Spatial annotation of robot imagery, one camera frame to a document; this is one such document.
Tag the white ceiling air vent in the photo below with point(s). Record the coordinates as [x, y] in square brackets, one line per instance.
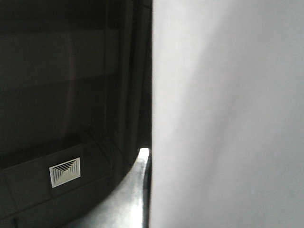
[65, 172]

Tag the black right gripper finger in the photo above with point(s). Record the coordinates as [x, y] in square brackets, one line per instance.
[128, 205]

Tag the white paper sheet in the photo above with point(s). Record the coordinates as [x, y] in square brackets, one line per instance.
[227, 114]

